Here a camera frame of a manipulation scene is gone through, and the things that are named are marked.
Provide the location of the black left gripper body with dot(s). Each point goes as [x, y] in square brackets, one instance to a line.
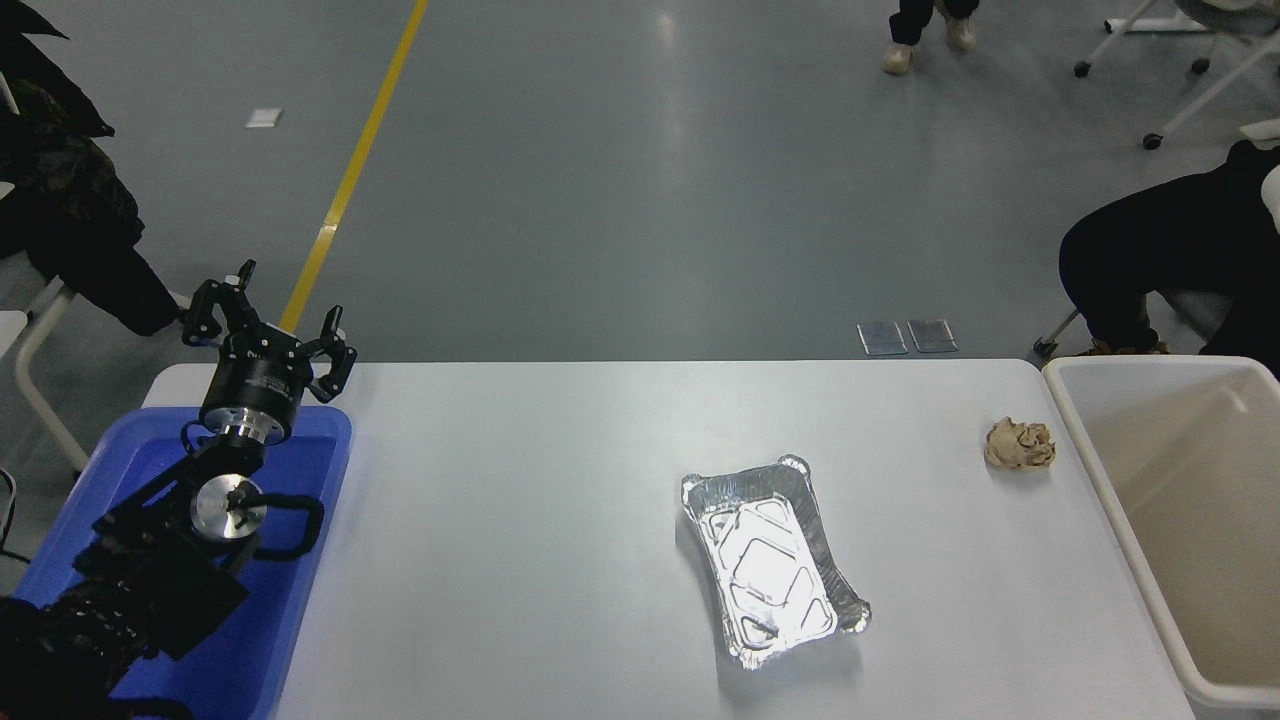
[255, 385]

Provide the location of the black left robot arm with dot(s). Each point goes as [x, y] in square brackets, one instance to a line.
[150, 590]

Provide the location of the blue plastic tray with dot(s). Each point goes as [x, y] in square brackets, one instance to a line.
[300, 560]

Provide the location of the white paper sheet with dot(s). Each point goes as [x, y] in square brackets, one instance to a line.
[263, 117]

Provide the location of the seated person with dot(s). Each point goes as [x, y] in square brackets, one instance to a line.
[60, 220]

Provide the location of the silver foil tray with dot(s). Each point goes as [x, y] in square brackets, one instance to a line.
[770, 560]

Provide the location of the clear floor plate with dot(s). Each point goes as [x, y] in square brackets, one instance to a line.
[932, 336]
[882, 338]

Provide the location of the standing person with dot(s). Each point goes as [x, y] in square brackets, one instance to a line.
[905, 20]

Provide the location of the crumpled tan paper ball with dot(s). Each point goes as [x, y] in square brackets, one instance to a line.
[1018, 445]

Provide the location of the large pale plastic bin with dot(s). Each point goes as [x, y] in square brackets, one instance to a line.
[1200, 520]

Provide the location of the white wheeled chair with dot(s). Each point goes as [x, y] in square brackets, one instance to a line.
[1215, 85]

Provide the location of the white metal chair frame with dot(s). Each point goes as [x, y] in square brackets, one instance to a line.
[30, 350]

